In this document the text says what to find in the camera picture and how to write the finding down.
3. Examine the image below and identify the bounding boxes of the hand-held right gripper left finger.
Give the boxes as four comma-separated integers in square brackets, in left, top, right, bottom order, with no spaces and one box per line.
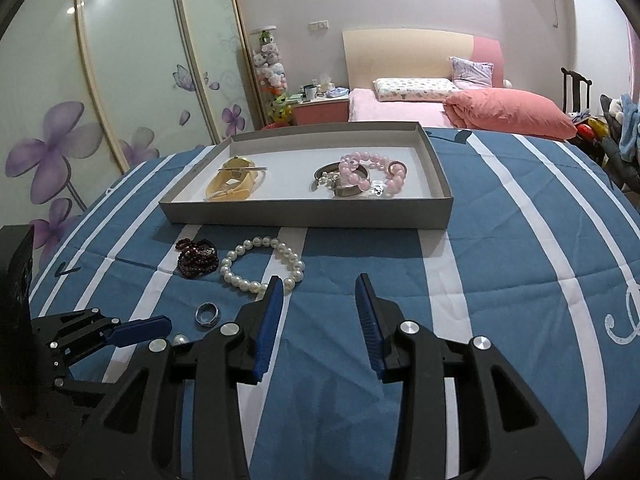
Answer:
[55,275,286,480]

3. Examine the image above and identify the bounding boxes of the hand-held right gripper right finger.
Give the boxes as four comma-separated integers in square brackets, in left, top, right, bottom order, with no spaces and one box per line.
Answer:
[354,272,586,480]

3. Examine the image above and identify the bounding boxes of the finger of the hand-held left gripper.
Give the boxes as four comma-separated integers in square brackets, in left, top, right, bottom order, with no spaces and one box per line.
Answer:
[31,309,174,362]
[57,376,120,412]

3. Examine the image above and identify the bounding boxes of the silver ring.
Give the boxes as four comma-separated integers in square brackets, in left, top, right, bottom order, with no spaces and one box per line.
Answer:
[195,302,222,329]

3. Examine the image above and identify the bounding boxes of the white pearl bracelet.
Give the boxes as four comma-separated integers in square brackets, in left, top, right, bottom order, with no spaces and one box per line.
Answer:
[220,236,306,295]

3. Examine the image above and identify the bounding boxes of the dark red bead bracelet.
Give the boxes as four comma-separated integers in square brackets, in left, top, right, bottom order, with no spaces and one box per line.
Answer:
[175,237,221,279]

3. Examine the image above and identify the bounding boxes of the grey cardboard box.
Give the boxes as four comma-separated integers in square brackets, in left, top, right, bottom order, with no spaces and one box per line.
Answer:
[159,121,455,230]

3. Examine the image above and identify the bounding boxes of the silver bangle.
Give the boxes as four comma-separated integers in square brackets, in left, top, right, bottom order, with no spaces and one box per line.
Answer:
[314,161,373,198]

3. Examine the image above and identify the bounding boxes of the pink bead bracelet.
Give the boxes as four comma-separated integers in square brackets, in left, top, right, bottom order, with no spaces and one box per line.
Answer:
[337,151,408,197]

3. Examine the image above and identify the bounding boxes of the yellow wrist watch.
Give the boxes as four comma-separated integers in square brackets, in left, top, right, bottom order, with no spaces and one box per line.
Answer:
[206,155,271,202]

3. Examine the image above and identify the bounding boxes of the blue striped tablecloth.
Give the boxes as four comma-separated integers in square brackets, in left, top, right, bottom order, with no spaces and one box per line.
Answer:
[27,127,640,480]

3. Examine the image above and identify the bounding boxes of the yellow green plush toy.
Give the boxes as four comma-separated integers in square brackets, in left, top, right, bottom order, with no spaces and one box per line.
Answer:
[267,92,294,123]

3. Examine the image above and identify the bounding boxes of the pink nightstand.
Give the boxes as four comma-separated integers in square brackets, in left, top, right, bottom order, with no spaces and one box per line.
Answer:
[292,97,350,126]

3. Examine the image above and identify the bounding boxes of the flower print sliding wardrobe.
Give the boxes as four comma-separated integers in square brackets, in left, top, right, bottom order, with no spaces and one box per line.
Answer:
[0,0,263,256]

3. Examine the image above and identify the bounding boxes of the white patterned pillow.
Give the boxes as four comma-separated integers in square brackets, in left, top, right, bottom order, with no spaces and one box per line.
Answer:
[374,77,460,104]

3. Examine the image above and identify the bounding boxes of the pink pillow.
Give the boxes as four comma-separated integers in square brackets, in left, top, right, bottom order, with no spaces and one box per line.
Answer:
[443,87,579,142]

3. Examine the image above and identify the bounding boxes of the plush toy display tube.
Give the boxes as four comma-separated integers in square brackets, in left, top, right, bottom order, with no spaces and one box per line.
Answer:
[250,26,289,106]

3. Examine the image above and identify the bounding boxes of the pink bed with headboard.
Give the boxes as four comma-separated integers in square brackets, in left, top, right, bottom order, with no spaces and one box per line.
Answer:
[342,29,580,142]

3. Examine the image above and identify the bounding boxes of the purple pillow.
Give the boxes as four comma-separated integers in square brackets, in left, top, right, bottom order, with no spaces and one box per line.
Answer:
[449,56,496,89]

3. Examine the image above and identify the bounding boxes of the colourful plastic toys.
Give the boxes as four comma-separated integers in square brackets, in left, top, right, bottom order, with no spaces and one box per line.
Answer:
[574,114,610,143]

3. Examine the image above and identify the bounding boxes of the dark wooden chair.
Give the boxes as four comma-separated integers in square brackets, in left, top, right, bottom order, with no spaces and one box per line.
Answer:
[560,66,594,117]

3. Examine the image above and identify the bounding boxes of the blue plush garment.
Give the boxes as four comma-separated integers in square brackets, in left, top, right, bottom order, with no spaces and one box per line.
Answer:
[617,92,640,162]

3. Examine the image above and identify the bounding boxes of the pink curtain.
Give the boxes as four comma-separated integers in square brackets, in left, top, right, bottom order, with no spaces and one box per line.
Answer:
[626,22,640,98]

